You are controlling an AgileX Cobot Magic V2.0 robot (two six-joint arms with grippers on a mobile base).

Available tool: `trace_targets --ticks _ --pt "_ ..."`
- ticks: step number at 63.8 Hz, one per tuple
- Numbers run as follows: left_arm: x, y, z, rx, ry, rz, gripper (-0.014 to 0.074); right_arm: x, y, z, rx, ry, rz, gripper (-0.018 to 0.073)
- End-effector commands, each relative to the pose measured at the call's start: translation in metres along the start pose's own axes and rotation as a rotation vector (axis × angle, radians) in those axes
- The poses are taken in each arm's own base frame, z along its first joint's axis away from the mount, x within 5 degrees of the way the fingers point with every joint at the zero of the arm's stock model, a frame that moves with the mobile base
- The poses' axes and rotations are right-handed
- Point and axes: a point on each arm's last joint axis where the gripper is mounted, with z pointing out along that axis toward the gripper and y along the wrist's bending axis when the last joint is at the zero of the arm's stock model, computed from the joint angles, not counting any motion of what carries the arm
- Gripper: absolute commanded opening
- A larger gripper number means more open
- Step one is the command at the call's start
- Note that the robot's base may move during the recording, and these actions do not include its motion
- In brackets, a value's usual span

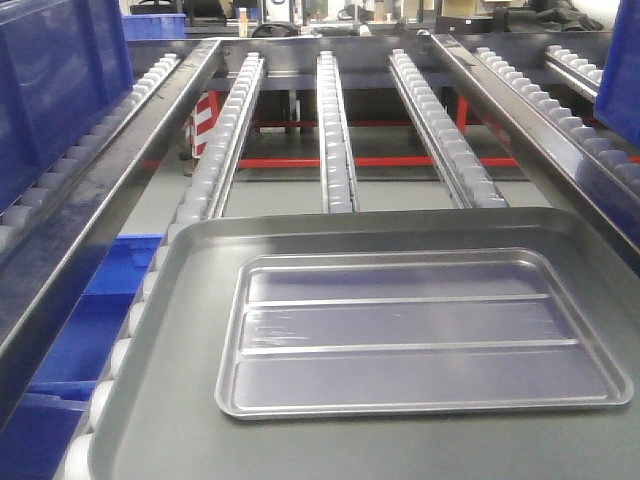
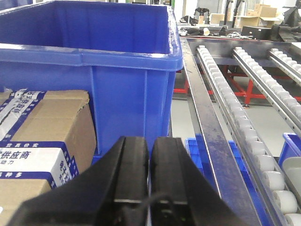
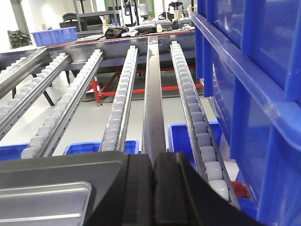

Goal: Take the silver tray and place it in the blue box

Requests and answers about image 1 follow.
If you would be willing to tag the small silver tray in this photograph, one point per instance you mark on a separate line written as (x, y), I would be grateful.
(346, 334)

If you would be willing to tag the large grey metal tray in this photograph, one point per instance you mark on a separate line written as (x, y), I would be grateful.
(162, 420)

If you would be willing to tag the middle white roller track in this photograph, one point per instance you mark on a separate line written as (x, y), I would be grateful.
(337, 164)

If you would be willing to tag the white roller track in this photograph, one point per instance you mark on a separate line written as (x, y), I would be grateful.
(204, 199)
(467, 181)
(337, 164)

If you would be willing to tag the left white roller track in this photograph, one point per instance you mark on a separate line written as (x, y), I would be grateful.
(204, 199)

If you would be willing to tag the right white roller track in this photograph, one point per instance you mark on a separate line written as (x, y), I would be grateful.
(467, 181)

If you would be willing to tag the far left roller track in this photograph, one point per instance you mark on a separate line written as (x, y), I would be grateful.
(19, 214)

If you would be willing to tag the distant blue bin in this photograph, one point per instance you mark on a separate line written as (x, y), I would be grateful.
(154, 26)

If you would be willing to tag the blue bin upper left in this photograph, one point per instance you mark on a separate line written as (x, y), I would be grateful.
(64, 65)

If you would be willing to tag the far right roller track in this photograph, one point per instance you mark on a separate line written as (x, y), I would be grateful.
(614, 161)

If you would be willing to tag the blue bin upper right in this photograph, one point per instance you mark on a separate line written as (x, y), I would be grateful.
(617, 102)

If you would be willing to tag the blue bin lower left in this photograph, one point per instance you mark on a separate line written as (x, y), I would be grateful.
(36, 436)

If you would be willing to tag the red white striped post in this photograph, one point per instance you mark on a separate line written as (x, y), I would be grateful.
(199, 123)

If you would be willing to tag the red steel floor frame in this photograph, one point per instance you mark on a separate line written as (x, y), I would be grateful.
(462, 112)

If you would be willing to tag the right steel divider rail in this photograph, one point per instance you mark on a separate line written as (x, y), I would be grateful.
(569, 176)

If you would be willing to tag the steel divider rail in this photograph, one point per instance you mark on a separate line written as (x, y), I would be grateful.
(569, 176)
(44, 275)

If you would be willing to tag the left steel divider rail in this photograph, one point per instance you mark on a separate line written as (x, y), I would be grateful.
(44, 275)

